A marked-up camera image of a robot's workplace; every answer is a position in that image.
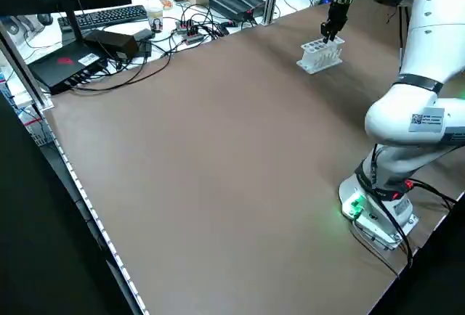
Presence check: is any long black cable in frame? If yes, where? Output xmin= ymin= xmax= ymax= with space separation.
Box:
xmin=72 ymin=44 xmax=174 ymax=93

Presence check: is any white test tube rack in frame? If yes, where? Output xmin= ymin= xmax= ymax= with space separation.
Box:
xmin=296 ymin=37 xmax=345 ymax=75

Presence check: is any black arm base cable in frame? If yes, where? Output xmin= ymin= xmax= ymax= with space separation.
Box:
xmin=372 ymin=179 xmax=457 ymax=269

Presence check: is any black keyboard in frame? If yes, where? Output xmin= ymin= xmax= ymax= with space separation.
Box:
xmin=57 ymin=4 xmax=148 ymax=33

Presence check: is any black flat box red logo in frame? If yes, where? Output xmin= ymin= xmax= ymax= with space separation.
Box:
xmin=27 ymin=42 xmax=110 ymax=95

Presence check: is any black sleeved arm cable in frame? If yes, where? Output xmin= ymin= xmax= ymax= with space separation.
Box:
xmin=397 ymin=4 xmax=406 ymax=73

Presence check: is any black power brick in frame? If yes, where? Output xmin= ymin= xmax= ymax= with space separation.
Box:
xmin=85 ymin=28 xmax=141 ymax=60

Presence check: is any clear plastic drink cup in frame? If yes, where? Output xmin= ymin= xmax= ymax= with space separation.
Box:
xmin=145 ymin=0 xmax=165 ymax=33

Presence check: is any black monitor stand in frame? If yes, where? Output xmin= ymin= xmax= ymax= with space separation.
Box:
xmin=54 ymin=0 xmax=88 ymax=46

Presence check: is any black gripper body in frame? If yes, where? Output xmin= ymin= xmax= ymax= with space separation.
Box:
xmin=328 ymin=0 xmax=350 ymax=31

